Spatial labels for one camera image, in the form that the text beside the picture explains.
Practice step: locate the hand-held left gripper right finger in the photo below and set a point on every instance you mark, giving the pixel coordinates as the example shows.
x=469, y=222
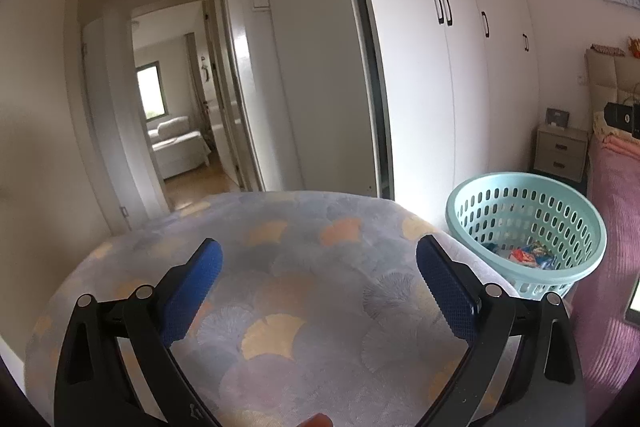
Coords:
x=447, y=297

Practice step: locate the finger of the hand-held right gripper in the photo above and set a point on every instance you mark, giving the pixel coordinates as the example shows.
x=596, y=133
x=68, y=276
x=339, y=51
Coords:
x=620, y=117

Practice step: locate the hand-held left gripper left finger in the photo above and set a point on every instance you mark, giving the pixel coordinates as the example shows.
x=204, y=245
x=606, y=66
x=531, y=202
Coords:
x=195, y=297

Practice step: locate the colourful clothes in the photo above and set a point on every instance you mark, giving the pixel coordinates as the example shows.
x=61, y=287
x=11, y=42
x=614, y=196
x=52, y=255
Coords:
x=537, y=257

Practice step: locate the teal plastic basket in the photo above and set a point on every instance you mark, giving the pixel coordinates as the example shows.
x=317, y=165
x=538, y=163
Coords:
x=525, y=178

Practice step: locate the person's left hand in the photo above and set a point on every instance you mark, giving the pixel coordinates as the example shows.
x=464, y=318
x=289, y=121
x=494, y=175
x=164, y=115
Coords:
x=318, y=421

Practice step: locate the beige padded headboard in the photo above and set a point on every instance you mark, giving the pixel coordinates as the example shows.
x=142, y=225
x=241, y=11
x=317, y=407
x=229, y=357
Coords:
x=610, y=82

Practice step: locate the beige nightstand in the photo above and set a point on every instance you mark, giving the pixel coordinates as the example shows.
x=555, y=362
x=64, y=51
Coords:
x=560, y=152

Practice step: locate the pink bed blanket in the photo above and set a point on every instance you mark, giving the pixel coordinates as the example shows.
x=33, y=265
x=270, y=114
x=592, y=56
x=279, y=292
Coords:
x=610, y=232

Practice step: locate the white sofa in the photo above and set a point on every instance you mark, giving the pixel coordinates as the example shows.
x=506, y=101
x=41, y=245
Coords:
x=175, y=142

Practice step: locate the white wardrobe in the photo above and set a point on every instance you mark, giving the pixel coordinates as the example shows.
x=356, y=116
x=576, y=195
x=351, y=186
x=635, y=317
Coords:
x=425, y=107

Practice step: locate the window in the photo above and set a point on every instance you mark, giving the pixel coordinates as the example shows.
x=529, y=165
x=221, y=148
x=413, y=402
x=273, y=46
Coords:
x=150, y=92

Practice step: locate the white sliding door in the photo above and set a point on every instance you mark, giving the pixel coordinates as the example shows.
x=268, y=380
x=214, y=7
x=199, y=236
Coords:
x=300, y=57

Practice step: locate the small picture frame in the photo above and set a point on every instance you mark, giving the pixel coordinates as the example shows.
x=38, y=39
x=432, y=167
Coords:
x=557, y=118

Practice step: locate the white light switch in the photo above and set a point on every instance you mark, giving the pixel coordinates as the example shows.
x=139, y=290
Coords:
x=260, y=2

